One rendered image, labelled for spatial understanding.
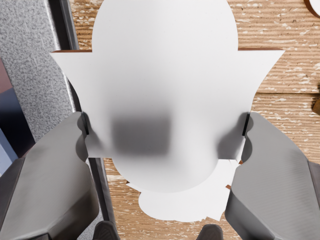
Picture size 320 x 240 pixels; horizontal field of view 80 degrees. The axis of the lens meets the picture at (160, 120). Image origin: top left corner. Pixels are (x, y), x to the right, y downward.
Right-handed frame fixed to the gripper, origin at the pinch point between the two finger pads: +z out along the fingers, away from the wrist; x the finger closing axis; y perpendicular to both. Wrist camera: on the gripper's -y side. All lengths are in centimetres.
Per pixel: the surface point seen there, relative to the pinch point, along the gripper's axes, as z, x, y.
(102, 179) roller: 12.7, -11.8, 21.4
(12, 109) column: 32, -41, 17
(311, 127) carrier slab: 10.9, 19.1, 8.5
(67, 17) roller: 13.1, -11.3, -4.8
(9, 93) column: 38, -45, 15
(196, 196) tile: 5.7, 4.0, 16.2
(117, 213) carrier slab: 10.7, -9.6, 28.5
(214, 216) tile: 7.6, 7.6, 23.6
